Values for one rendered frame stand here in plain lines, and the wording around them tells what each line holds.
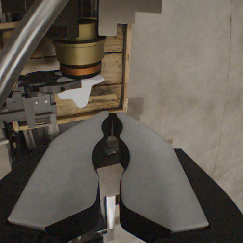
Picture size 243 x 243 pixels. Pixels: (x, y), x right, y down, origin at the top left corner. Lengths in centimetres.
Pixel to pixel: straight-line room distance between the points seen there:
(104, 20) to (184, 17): 153
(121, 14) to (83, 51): 9
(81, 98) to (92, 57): 8
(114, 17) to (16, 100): 22
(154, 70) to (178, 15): 52
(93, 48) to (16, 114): 18
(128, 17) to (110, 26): 3
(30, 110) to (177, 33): 158
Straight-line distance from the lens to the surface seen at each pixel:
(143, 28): 161
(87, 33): 32
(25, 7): 22
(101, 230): 109
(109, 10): 33
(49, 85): 32
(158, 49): 171
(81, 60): 31
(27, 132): 68
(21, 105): 36
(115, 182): 74
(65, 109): 60
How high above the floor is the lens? 142
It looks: 52 degrees down
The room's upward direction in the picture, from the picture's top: 144 degrees clockwise
